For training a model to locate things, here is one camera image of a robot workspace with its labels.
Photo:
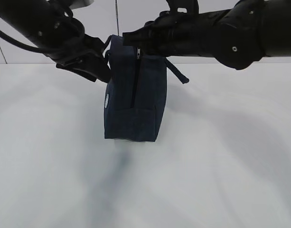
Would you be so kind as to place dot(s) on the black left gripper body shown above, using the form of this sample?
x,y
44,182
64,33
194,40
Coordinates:
x,y
78,56

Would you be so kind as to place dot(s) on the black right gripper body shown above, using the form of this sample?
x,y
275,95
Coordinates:
x,y
152,39

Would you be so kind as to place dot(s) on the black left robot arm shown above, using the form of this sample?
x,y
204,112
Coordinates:
x,y
54,31

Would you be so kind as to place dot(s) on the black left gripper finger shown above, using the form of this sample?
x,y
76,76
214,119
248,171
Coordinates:
x,y
98,67
84,72

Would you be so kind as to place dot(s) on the dark blue lunch bag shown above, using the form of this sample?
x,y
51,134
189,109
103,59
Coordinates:
x,y
135,97

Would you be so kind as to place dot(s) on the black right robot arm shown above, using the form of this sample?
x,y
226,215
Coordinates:
x,y
236,37

